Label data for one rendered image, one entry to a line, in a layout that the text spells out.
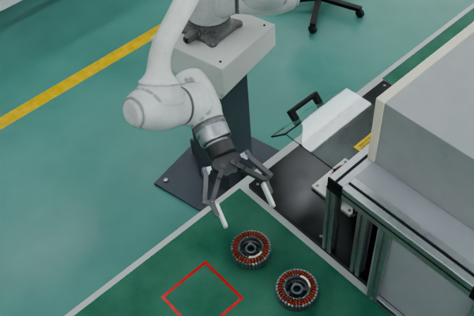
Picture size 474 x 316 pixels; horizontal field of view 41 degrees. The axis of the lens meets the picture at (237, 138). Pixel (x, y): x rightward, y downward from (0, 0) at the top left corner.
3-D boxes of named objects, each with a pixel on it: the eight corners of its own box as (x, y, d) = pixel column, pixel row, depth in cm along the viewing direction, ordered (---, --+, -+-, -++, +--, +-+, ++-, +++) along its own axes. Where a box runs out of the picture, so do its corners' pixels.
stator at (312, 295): (292, 320, 163) (293, 314, 161) (267, 288, 170) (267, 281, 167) (326, 298, 167) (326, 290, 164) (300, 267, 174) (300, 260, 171)
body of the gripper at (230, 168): (229, 140, 171) (243, 171, 169) (201, 152, 168) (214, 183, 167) (233, 132, 163) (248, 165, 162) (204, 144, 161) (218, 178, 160)
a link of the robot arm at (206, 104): (209, 129, 174) (175, 135, 164) (187, 80, 177) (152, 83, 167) (234, 111, 167) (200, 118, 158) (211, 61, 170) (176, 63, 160)
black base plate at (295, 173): (248, 188, 193) (248, 183, 191) (382, 84, 219) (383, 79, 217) (367, 288, 168) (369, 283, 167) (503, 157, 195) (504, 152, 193)
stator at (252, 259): (225, 245, 180) (223, 238, 177) (259, 230, 182) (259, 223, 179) (242, 276, 173) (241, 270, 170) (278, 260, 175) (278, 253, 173)
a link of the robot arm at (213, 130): (191, 134, 170) (199, 154, 169) (194, 124, 161) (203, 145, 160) (221, 122, 172) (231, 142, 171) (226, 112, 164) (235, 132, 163)
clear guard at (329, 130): (270, 137, 172) (270, 122, 167) (330, 92, 182) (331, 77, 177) (362, 207, 155) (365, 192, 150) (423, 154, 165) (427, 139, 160)
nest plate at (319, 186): (311, 187, 189) (311, 185, 188) (344, 160, 195) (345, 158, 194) (349, 217, 181) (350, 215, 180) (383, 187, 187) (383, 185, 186)
